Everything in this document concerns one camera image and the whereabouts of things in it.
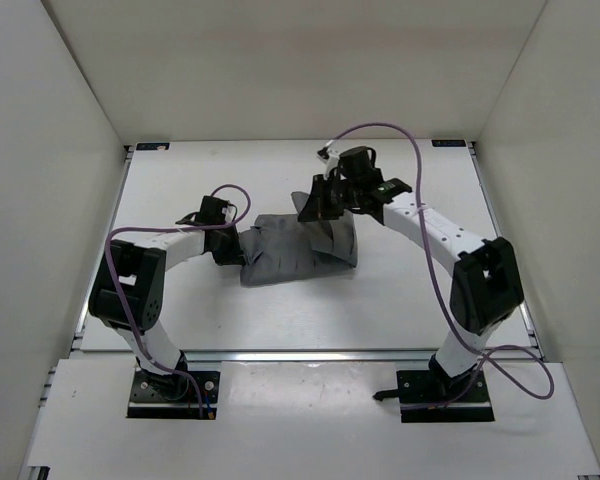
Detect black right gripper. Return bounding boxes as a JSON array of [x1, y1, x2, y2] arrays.
[[297, 176, 360, 224]]

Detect grey pleated skirt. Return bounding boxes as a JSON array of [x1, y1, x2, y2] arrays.
[[239, 212, 358, 287]]

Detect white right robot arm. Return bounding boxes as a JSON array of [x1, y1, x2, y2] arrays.
[[298, 169, 524, 401]]

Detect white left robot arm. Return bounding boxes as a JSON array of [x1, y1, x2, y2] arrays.
[[88, 196, 244, 398]]

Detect blue left corner label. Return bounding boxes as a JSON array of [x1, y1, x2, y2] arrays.
[[135, 142, 170, 151]]

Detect blue corner label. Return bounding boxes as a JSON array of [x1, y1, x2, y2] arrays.
[[431, 139, 466, 148], [135, 142, 170, 151]]

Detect blue right corner label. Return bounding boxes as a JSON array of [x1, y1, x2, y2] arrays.
[[431, 139, 466, 148]]

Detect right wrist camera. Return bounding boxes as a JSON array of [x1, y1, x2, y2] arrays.
[[339, 146, 377, 180]]

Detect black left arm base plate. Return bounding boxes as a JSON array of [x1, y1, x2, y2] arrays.
[[127, 368, 221, 421]]

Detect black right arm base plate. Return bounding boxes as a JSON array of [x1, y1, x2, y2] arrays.
[[373, 370, 495, 424]]

